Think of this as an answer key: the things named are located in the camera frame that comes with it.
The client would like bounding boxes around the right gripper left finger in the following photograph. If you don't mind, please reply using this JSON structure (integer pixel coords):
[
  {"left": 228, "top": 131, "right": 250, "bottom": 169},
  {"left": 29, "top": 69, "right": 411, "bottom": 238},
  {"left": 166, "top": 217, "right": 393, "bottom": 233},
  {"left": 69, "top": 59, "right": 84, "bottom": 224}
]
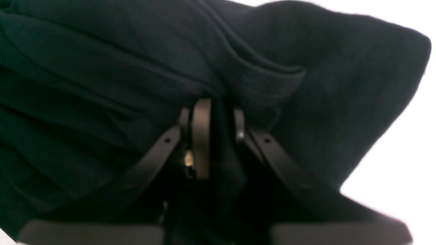
[{"left": 17, "top": 99, "right": 212, "bottom": 245}]

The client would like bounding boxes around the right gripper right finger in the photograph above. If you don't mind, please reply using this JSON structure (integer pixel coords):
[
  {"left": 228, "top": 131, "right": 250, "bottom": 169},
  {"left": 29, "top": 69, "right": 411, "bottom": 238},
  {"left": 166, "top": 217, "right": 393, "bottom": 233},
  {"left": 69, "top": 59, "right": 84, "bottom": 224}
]
[{"left": 233, "top": 108, "right": 413, "bottom": 245}]

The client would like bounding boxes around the black printed T-shirt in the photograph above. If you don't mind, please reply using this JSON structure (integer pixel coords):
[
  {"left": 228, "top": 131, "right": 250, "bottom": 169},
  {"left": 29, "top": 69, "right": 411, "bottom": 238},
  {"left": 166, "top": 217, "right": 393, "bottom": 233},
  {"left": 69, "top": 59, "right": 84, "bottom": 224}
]
[{"left": 1, "top": 0, "right": 431, "bottom": 238}]

